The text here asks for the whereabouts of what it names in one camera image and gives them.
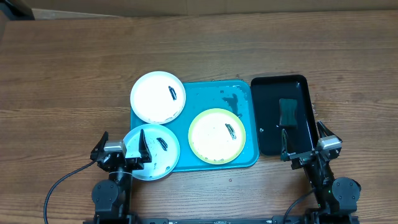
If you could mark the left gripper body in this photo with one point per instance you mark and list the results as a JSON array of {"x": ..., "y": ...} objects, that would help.
[{"x": 132, "y": 164}]

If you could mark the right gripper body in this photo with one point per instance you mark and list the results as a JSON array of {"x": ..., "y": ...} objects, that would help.
[{"x": 301, "y": 160}]

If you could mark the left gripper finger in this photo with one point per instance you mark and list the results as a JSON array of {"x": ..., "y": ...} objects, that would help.
[
  {"x": 100, "y": 145},
  {"x": 144, "y": 149}
]

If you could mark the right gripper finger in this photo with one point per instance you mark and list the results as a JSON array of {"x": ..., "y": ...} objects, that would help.
[
  {"x": 287, "y": 147},
  {"x": 323, "y": 130}
]

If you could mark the light blue plate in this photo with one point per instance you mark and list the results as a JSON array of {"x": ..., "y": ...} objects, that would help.
[{"x": 163, "y": 146}]

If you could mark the dark green sponge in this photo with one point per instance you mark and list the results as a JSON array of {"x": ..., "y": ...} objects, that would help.
[{"x": 288, "y": 113}]

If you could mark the yellow green plate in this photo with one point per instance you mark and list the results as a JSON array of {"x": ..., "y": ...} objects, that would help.
[{"x": 216, "y": 136}]

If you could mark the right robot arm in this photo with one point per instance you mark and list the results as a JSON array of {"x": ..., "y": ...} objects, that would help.
[{"x": 336, "y": 197}]

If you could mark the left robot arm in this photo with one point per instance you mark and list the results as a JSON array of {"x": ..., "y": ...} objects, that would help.
[{"x": 112, "y": 196}]

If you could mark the black plastic tray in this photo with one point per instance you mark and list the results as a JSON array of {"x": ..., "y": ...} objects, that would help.
[{"x": 266, "y": 93}]

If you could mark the teal plastic tray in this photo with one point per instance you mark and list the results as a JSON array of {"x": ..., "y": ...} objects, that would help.
[{"x": 232, "y": 95}]

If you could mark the white plate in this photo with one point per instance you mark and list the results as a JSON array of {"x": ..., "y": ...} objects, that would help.
[{"x": 158, "y": 97}]

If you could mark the dark object in corner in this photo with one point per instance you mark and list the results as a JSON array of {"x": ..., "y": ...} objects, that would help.
[{"x": 17, "y": 10}]

